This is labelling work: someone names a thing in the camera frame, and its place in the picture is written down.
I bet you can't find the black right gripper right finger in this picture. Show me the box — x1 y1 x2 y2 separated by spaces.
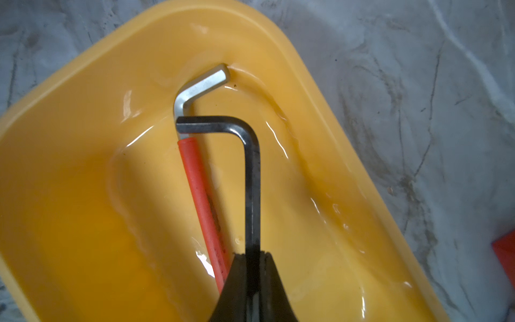
259 252 298 322

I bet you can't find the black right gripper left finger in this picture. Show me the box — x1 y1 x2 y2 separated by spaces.
209 254 248 322

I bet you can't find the red hex key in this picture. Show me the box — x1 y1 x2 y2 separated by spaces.
174 63 230 292

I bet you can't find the long black hex key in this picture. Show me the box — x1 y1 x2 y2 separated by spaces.
176 115 262 299

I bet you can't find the yellow plastic storage box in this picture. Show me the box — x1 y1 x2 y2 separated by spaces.
1 1 448 321

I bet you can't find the red block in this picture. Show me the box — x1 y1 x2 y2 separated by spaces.
492 230 515 287

